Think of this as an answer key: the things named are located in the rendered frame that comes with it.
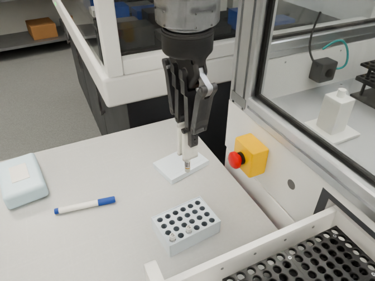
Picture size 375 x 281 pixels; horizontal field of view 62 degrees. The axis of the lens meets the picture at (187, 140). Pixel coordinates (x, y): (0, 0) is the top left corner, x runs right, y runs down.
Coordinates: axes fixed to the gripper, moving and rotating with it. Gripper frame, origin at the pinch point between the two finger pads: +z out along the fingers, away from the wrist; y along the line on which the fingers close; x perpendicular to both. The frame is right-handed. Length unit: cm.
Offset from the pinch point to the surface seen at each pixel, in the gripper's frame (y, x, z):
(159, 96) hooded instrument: -49, 18, 19
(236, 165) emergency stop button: -0.3, 12.8, 12.1
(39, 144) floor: -164, -24, 100
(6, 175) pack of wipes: -32.0, -32.4, 19.2
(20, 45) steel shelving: -337, -10, 86
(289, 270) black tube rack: 24.3, 3.3, 9.8
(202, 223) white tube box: 3.5, 1.6, 20.5
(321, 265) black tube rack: 26.1, 7.8, 9.4
